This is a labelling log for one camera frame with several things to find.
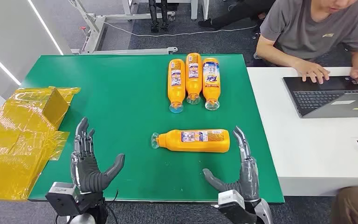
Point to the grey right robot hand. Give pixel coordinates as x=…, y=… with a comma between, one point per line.
x=248, y=179

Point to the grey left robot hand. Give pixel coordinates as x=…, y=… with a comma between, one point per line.
x=88, y=173

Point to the orange detergent bottle clear cap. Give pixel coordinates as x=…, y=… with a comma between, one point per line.
x=197, y=146
x=193, y=85

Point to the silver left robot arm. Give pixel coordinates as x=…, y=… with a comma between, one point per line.
x=84, y=220

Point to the person's right forearm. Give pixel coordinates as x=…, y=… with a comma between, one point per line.
x=274, y=54

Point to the orange Tide bottle clear cap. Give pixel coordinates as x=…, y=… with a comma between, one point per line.
x=211, y=91

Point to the orange detergent bottle blue cap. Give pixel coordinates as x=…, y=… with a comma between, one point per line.
x=176, y=92

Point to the white desk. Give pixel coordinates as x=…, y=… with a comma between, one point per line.
x=315, y=148

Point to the yellow film wrapped cardboard box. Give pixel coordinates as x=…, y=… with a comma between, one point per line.
x=15, y=148

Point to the dark grey laptop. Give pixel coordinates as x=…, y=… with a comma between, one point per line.
x=318, y=97

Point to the brown fabric object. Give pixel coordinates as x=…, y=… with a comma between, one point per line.
x=355, y=207

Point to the person's right hand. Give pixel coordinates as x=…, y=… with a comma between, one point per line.
x=313, y=71

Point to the person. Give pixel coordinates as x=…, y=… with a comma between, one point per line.
x=308, y=31

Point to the person's legs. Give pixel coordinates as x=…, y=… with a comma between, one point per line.
x=228, y=17

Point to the black robot legs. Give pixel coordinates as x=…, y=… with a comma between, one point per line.
x=154, y=18

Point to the white table leg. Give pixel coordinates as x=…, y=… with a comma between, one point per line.
x=194, y=9

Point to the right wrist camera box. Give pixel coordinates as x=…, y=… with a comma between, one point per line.
x=233, y=205

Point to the white metal stand frame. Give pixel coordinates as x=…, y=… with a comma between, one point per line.
x=94, y=28

